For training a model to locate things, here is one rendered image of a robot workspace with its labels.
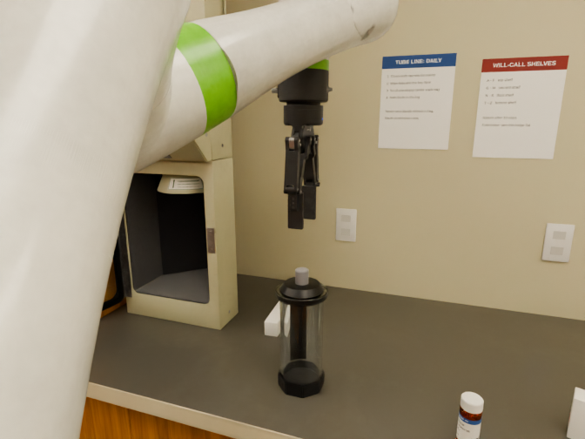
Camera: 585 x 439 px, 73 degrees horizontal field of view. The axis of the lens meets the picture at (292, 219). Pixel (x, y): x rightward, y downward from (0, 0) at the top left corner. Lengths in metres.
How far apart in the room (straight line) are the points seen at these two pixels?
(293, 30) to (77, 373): 0.44
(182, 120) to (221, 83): 0.06
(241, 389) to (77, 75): 0.82
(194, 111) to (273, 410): 0.64
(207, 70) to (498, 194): 1.06
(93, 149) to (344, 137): 1.19
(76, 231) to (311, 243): 1.28
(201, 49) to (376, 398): 0.75
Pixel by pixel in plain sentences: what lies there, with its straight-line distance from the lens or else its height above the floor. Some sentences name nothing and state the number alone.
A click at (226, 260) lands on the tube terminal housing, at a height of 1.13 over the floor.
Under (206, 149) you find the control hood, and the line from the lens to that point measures 1.00.
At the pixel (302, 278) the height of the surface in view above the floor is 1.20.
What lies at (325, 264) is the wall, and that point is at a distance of 1.44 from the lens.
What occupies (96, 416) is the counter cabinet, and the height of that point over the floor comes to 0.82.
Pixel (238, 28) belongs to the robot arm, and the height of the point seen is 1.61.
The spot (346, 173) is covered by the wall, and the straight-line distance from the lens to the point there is 1.35.
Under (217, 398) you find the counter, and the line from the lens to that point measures 0.93.
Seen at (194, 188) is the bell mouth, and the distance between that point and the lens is 1.11.
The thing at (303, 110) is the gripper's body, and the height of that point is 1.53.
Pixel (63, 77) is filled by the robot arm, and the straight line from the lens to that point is 0.20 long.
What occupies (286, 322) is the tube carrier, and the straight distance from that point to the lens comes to 0.84.
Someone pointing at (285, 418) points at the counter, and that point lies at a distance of 0.87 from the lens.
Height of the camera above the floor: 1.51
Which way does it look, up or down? 14 degrees down
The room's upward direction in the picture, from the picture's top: straight up
